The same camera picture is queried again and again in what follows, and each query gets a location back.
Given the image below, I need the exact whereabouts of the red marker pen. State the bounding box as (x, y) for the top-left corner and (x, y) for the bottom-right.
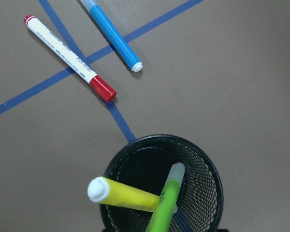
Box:
(24, 14), (116, 102)

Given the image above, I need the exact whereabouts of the yellow highlighter pen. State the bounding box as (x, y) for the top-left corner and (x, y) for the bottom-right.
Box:
(87, 176), (162, 213)

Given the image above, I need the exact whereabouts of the green highlighter pen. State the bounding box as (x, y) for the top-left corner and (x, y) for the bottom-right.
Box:
(146, 162), (185, 232)

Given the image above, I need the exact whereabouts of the blue highlighter pen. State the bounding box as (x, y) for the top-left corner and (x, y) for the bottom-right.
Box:
(81, 0), (143, 73)

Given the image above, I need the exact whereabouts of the black mesh pen cup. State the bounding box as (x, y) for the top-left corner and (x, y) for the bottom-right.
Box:
(104, 134), (223, 232)

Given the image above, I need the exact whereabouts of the brown paper table cover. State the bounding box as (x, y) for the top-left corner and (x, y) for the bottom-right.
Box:
(0, 0), (290, 232)

